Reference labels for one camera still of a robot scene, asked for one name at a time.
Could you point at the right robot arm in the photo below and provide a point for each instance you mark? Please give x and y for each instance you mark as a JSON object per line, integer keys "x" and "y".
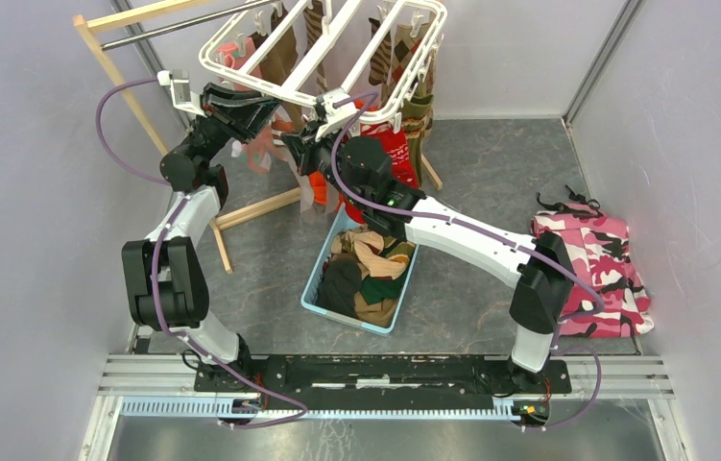
{"x": 537, "y": 268}

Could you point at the orange cloth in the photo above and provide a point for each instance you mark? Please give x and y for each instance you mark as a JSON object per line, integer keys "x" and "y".
{"x": 319, "y": 188}

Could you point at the brown plain sock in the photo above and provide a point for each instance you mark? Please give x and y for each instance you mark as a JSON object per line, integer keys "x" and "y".
{"x": 276, "y": 68}

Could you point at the grey beige sock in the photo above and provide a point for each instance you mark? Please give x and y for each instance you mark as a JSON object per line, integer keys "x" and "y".
{"x": 306, "y": 200}
{"x": 333, "y": 201}

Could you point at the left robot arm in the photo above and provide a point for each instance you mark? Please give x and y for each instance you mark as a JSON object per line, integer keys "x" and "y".
{"x": 165, "y": 282}

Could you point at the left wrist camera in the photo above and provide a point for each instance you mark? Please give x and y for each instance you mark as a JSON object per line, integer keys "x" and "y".
{"x": 179, "y": 90}

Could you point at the red snowflake sock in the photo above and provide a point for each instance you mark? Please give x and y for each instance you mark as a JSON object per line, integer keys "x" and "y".
{"x": 395, "y": 146}

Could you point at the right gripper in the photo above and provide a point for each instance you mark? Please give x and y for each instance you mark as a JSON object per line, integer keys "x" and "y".
{"x": 304, "y": 155}

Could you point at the light blue plastic basket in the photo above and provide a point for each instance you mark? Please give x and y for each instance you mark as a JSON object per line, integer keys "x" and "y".
{"x": 309, "y": 299}

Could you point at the pink patterned sock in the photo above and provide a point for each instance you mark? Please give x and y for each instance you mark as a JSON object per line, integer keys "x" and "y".
{"x": 267, "y": 145}

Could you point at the cream ribbed sock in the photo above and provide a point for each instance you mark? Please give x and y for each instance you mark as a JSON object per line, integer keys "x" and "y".
{"x": 384, "y": 257}

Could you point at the white clip sock hanger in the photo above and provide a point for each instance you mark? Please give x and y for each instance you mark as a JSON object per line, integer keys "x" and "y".
{"x": 334, "y": 27}

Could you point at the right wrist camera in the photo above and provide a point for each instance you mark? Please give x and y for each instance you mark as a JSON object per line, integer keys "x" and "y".
{"x": 333, "y": 109}

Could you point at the dark green sock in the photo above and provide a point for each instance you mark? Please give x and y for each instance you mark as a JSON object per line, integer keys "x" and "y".
{"x": 341, "y": 281}

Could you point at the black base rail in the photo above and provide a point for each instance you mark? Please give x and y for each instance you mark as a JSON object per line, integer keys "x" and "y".
{"x": 284, "y": 388}

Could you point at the wooden clothes rack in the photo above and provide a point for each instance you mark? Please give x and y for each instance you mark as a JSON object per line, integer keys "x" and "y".
{"x": 125, "y": 17}

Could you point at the olive green striped sock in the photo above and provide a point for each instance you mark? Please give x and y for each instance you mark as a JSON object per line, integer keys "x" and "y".
{"x": 416, "y": 118}

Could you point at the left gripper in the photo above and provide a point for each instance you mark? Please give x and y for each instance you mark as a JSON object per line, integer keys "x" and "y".
{"x": 237, "y": 117}

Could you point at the brown striped sock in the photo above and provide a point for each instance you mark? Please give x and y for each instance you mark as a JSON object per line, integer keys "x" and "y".
{"x": 380, "y": 62}

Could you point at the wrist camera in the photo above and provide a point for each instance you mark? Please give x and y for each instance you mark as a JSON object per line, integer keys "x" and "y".
{"x": 333, "y": 109}
{"x": 179, "y": 90}

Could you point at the pink camouflage garment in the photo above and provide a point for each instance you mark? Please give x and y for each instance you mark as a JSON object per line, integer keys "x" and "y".
{"x": 599, "y": 248}

